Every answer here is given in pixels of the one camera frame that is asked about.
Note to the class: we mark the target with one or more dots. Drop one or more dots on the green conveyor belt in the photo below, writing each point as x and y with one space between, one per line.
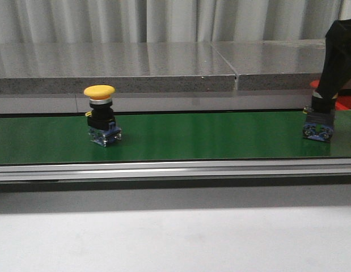
170 136

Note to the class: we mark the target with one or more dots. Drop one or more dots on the grey stone slab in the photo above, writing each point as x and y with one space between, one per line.
57 68
273 65

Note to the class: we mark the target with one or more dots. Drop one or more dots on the aluminium conveyor side rail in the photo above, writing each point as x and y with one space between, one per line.
205 168

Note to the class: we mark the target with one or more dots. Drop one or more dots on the red plastic bin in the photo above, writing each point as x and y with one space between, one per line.
343 103

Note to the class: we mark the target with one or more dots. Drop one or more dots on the red mushroom push button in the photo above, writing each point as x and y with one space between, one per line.
320 116

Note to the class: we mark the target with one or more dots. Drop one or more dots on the yellow mushroom push button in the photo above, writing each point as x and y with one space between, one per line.
102 126

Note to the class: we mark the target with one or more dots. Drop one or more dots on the grey stone slab right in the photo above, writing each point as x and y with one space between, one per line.
273 65

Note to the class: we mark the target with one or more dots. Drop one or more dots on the grey stone slab left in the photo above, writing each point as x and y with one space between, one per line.
57 68

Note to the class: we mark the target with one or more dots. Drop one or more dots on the white panel under slabs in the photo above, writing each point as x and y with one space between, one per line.
146 102

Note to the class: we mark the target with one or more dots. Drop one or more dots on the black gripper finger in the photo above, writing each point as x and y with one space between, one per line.
337 65

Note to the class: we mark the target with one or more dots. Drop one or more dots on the white pleated curtain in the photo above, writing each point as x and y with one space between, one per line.
166 21

